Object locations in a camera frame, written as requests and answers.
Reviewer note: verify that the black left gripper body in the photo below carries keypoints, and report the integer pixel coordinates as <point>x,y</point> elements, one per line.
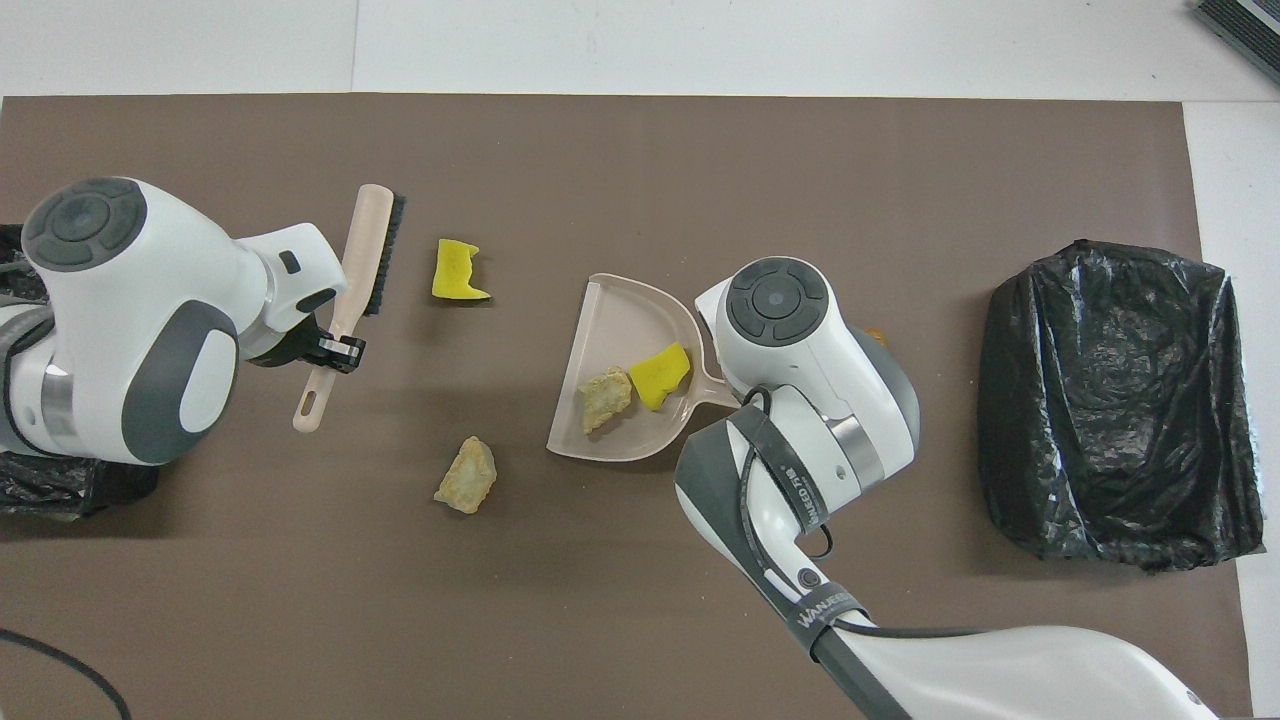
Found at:
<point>285,347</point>

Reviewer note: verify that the beige hand brush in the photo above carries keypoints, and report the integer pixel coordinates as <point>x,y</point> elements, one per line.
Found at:
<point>365,240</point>

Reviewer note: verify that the yellow sponge piece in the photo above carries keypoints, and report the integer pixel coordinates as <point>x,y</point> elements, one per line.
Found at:
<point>458,270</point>
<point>660,375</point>

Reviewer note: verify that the beige orange layered bread piece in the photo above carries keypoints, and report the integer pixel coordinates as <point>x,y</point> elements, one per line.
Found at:
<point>605,398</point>

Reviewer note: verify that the beige plastic dustpan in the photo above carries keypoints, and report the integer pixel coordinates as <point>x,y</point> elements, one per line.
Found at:
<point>620,320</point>

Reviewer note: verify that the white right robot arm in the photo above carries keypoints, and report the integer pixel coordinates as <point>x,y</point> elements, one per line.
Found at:
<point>800,340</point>

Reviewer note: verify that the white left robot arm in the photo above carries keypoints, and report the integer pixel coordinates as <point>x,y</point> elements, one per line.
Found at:
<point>120,330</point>

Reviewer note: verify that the black bag bin pink spot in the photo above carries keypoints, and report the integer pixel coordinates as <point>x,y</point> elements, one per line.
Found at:
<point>60,490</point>

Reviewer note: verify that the black bag lined bin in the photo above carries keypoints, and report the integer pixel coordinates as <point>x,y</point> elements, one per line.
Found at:
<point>1110,400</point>

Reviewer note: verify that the brown table mat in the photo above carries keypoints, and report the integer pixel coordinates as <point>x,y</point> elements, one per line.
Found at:
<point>700,170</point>

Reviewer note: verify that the brown croquette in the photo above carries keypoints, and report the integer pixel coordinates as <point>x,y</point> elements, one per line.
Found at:
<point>876,336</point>

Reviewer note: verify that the dark grey ribbed panel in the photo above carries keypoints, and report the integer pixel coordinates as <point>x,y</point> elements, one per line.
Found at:
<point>1240,30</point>

